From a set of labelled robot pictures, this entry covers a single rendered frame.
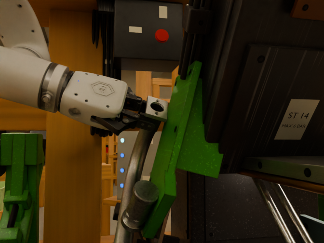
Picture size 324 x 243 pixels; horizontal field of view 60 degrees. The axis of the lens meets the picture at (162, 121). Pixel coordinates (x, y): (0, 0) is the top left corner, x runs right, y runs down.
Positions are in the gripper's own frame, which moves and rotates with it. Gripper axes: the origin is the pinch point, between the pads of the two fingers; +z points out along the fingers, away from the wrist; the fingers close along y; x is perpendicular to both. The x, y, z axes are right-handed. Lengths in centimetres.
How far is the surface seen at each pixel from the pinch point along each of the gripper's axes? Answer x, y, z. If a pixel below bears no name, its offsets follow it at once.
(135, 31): -4.4, 24.7, -6.7
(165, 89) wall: 539, 895, 167
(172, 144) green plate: -5.2, -11.7, 2.8
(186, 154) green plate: -4.2, -11.7, 5.4
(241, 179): 7.7, -1.8, 23.0
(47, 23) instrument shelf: 9, 40, -32
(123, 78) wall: 537, 879, -2
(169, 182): -2.9, -16.5, 3.4
